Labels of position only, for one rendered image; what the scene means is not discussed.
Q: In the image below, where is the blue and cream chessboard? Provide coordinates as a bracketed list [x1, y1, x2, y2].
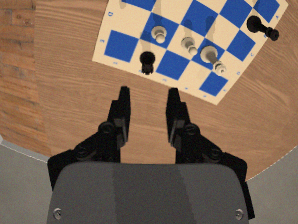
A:
[92, 0, 289, 105]

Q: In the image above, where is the white chess piece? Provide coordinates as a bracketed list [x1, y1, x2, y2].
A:
[200, 45, 227, 76]

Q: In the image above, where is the white chess pawn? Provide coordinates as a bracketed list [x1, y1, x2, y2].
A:
[151, 26, 166, 43]
[181, 37, 197, 56]

